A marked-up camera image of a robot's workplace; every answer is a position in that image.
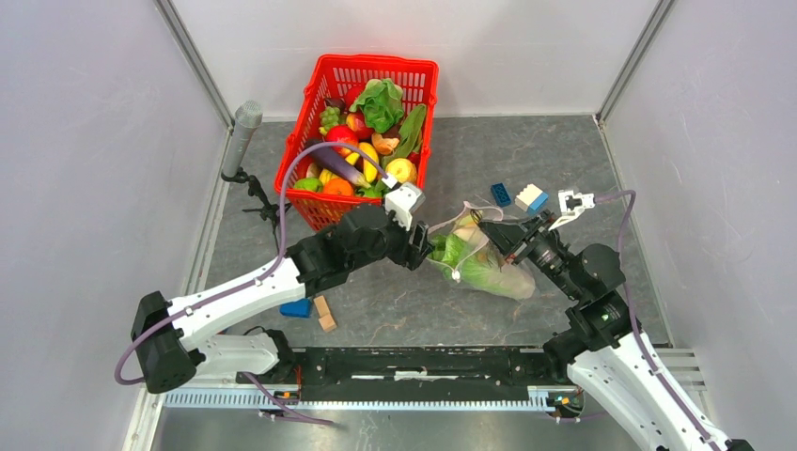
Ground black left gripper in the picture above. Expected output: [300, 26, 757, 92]
[349, 208, 435, 272]

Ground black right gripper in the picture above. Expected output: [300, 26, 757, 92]
[477, 209, 584, 299]

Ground white radish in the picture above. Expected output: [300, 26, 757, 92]
[453, 224, 489, 251]

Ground clear zip top bag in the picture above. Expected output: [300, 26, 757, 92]
[427, 201, 536, 301]

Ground green romaine lettuce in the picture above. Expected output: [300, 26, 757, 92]
[427, 232, 536, 301]

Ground yellow lemon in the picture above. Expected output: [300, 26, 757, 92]
[385, 158, 418, 183]

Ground purple eggplant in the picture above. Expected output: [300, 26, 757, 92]
[305, 139, 371, 188]

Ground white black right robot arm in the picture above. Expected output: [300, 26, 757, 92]
[478, 211, 752, 450]

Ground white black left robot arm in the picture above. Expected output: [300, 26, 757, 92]
[123, 200, 430, 394]

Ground white blue toy block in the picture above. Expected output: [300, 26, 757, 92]
[514, 183, 549, 216]

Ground dark blue toy block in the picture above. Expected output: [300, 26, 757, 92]
[490, 183, 512, 208]

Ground yellow banana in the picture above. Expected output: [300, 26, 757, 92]
[345, 141, 381, 185]

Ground orange fruit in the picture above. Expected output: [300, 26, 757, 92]
[322, 179, 355, 196]

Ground small wooden block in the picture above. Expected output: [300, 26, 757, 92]
[319, 314, 337, 333]
[313, 295, 331, 318]

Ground green apple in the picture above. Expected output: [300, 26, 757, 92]
[293, 177, 323, 193]

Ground blue green stacked blocks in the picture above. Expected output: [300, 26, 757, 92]
[279, 298, 313, 319]

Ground green leafy vegetable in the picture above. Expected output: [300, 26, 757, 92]
[349, 78, 404, 133]

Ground green grapes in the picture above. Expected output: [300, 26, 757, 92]
[320, 106, 341, 135]

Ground red plastic basket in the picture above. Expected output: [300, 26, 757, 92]
[273, 54, 439, 231]

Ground grey microphone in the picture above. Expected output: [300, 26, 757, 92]
[220, 100, 263, 180]

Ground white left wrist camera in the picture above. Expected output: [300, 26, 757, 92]
[381, 174, 426, 230]

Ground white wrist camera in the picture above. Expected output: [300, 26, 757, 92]
[381, 174, 426, 230]
[549, 189, 595, 231]

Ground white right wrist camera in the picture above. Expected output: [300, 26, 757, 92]
[549, 189, 595, 231]

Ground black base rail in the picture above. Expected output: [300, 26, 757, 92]
[256, 346, 573, 402]

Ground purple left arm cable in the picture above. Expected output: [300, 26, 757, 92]
[114, 141, 394, 428]

